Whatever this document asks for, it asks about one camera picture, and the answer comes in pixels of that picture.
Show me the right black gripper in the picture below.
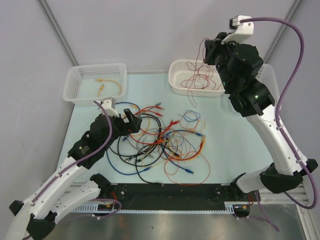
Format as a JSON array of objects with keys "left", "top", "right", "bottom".
[{"left": 202, "top": 32, "right": 241, "bottom": 91}]

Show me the thick red orange cable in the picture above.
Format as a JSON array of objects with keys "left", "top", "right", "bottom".
[{"left": 162, "top": 128, "right": 207, "bottom": 162}]

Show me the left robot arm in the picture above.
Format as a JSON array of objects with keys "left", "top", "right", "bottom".
[{"left": 6, "top": 107, "right": 142, "bottom": 240}]

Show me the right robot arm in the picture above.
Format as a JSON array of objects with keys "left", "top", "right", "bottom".
[{"left": 204, "top": 32, "right": 318, "bottom": 201}]

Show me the middle white plastic basket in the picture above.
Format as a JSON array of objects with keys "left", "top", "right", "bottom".
[{"left": 168, "top": 59, "right": 225, "bottom": 98}]

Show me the white plastic basket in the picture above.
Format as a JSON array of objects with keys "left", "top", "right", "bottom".
[
  {"left": 168, "top": 59, "right": 225, "bottom": 98},
  {"left": 256, "top": 63, "right": 280, "bottom": 105},
  {"left": 62, "top": 63, "right": 127, "bottom": 106}
]

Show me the right white plastic basket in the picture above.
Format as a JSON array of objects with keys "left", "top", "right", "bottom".
[{"left": 256, "top": 63, "right": 280, "bottom": 105}]

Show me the left white plastic basket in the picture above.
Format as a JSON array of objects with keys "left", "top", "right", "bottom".
[{"left": 62, "top": 63, "right": 127, "bottom": 106}]

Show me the black ethernet cable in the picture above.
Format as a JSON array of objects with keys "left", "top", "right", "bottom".
[{"left": 108, "top": 112, "right": 166, "bottom": 186}]

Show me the yellow ethernet cable on table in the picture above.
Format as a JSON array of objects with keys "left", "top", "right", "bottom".
[{"left": 128, "top": 103, "right": 152, "bottom": 137}]

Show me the red ethernet cable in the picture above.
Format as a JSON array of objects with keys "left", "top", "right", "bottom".
[
  {"left": 134, "top": 105, "right": 165, "bottom": 118},
  {"left": 139, "top": 119, "right": 181, "bottom": 141}
]

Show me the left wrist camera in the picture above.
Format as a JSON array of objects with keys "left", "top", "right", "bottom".
[{"left": 100, "top": 97, "right": 119, "bottom": 117}]

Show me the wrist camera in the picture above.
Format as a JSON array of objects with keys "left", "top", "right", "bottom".
[
  {"left": 100, "top": 97, "right": 119, "bottom": 117},
  {"left": 221, "top": 15, "right": 254, "bottom": 44}
]

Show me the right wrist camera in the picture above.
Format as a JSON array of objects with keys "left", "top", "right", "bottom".
[{"left": 221, "top": 15, "right": 254, "bottom": 44}]

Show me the yellow ethernet cable in basket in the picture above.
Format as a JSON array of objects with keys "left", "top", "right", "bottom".
[{"left": 94, "top": 78, "right": 123, "bottom": 97}]

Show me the long blue ethernet cable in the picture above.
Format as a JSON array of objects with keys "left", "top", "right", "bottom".
[{"left": 106, "top": 101, "right": 153, "bottom": 176}]

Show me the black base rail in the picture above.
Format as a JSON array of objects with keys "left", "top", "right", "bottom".
[{"left": 97, "top": 183, "right": 254, "bottom": 211}]

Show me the thin orange wire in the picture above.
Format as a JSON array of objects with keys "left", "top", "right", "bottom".
[{"left": 162, "top": 117, "right": 211, "bottom": 186}]

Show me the white slotted cable duct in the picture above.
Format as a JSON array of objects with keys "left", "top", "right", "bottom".
[{"left": 71, "top": 203, "right": 235, "bottom": 215}]

